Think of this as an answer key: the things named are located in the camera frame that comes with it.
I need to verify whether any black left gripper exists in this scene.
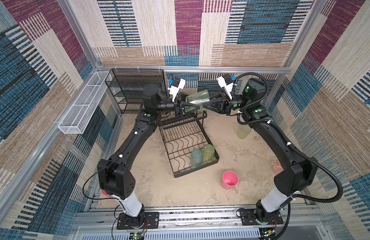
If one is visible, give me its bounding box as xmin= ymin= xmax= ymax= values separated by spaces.
xmin=153 ymin=93 xmax=198 ymax=122

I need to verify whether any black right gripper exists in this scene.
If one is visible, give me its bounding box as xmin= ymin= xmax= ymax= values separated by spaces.
xmin=201 ymin=90 xmax=250 ymax=116

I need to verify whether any bright green translucent cup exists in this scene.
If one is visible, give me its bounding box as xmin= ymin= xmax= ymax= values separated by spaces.
xmin=202 ymin=144 xmax=215 ymax=163

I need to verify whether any teal translucent cup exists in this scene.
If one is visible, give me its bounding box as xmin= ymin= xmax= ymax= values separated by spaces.
xmin=190 ymin=149 xmax=204 ymax=168

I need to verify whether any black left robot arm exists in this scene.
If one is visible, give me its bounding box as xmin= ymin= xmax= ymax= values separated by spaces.
xmin=97 ymin=84 xmax=200 ymax=219

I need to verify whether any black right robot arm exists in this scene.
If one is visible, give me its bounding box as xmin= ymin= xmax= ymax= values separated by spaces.
xmin=203 ymin=74 xmax=318 ymax=225

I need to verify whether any pale green translucent cup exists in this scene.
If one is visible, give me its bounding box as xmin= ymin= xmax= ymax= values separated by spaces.
xmin=237 ymin=125 xmax=252 ymax=140

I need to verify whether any black mesh shelf unit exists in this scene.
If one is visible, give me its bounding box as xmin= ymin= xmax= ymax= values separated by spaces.
xmin=105 ymin=69 xmax=168 ymax=114

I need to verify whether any opaque pink cup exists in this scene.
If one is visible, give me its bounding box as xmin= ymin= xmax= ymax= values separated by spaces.
xmin=221 ymin=171 xmax=239 ymax=190

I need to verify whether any translucent pink cup right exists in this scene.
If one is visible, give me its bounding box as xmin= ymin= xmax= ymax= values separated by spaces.
xmin=272 ymin=160 xmax=284 ymax=175

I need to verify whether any pink cup left edge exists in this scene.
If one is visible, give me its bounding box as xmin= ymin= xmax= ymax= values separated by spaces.
xmin=101 ymin=190 xmax=112 ymax=198

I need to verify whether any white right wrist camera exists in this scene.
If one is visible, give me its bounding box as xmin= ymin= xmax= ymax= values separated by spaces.
xmin=217 ymin=74 xmax=236 ymax=100

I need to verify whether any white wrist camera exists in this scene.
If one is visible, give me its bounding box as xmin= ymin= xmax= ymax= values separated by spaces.
xmin=217 ymin=74 xmax=236 ymax=100
xmin=168 ymin=77 xmax=186 ymax=103

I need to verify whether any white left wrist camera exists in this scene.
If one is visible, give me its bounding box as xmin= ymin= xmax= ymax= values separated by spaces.
xmin=168 ymin=77 xmax=186 ymax=103

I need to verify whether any black wire dish rack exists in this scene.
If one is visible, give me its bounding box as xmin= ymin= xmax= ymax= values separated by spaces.
xmin=159 ymin=111 xmax=220 ymax=178

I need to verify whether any black corrugated cable conduit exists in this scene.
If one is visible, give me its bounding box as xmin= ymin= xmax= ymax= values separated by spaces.
xmin=232 ymin=71 xmax=344 ymax=240

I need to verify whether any white wire wall basket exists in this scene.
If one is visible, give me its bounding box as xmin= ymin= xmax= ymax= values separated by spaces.
xmin=58 ymin=72 xmax=109 ymax=135

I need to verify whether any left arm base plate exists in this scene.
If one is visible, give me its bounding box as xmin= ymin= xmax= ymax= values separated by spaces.
xmin=116 ymin=212 xmax=160 ymax=230

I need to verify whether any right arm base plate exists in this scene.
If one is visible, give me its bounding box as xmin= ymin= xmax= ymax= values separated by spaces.
xmin=236 ymin=208 xmax=284 ymax=226

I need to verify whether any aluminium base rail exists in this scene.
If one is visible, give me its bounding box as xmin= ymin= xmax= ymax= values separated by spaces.
xmin=68 ymin=204 xmax=333 ymax=240

